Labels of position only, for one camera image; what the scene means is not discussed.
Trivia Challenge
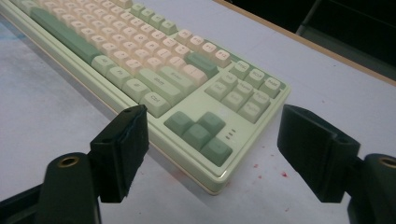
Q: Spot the green and cream keyboard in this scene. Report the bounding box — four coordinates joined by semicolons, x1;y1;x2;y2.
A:
0;0;292;197

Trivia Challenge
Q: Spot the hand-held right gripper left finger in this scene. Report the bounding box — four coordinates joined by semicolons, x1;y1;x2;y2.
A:
89;104;150;203

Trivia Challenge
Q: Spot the metal desk frame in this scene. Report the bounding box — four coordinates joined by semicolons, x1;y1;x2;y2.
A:
295;0;396;80

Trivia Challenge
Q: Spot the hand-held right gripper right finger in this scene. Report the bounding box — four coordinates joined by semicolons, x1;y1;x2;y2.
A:
276;104;361;203

